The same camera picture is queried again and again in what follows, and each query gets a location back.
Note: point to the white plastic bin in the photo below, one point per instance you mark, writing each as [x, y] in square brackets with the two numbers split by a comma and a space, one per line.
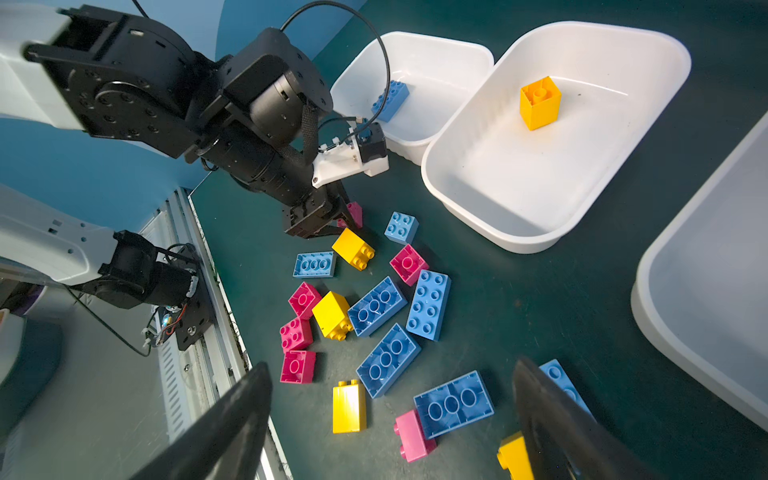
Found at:
[523, 190]
[700, 293]
[441, 75]

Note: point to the left white plastic bin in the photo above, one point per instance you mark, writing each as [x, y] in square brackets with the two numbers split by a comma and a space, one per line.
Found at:
[441, 75]

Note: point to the pink small lego brick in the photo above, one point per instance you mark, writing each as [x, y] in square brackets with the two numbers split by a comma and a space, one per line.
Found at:
[356, 212]

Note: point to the middle white plastic bin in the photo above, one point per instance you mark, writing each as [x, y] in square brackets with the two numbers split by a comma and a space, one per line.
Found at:
[523, 190]

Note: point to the yellow lego brick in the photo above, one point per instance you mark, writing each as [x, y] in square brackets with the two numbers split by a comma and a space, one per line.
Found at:
[331, 314]
[513, 457]
[540, 103]
[353, 249]
[349, 407]

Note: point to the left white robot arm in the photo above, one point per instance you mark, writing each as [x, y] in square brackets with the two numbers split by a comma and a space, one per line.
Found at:
[119, 76]

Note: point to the blue long lego brick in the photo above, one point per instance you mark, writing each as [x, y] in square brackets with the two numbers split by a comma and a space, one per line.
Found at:
[386, 107]
[453, 405]
[315, 265]
[376, 307]
[387, 361]
[428, 305]

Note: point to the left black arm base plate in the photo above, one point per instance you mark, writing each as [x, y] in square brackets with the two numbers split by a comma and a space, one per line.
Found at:
[198, 317]

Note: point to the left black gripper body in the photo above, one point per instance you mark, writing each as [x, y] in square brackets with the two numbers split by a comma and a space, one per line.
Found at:
[319, 213]

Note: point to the right white plastic bin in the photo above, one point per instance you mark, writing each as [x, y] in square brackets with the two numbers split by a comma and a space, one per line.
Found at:
[700, 293]

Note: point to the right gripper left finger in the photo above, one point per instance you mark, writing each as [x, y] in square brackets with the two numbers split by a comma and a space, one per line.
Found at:
[227, 441]

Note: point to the small blue lego brick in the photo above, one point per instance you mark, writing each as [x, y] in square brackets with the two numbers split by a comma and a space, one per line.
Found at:
[401, 228]

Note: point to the aluminium front rail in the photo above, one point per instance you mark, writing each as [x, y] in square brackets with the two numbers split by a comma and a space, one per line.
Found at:
[197, 364]

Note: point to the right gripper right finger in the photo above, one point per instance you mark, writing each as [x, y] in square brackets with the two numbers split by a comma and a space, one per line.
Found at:
[560, 436]

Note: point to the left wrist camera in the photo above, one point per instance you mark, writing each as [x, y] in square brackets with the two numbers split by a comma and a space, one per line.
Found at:
[365, 152]

